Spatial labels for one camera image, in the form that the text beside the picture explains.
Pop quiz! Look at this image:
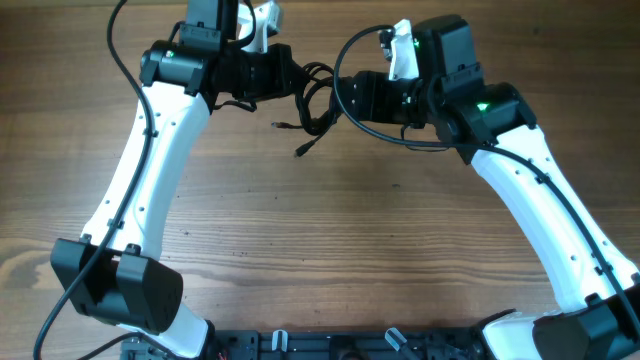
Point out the black cable bundle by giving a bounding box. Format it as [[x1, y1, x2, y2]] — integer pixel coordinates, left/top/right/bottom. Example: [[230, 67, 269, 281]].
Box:
[[270, 61, 351, 159]]

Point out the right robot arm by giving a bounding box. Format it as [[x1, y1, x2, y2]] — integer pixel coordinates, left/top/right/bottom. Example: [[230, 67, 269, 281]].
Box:
[[334, 15, 639, 359]]

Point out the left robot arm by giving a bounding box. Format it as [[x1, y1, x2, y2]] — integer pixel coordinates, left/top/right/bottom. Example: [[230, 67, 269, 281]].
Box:
[[50, 1, 306, 359]]

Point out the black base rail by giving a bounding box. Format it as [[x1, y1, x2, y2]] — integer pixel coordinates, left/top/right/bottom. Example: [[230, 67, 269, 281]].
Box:
[[119, 327, 501, 360]]

